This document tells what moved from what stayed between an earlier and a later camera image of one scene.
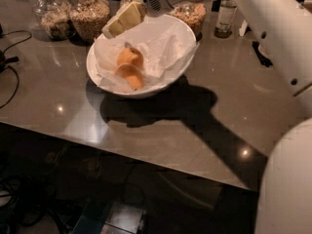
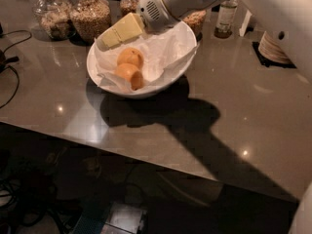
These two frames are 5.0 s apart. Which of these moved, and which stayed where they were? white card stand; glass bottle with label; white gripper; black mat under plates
Moved: white gripper
Stayed: white card stand; glass bottle with label; black mat under plates
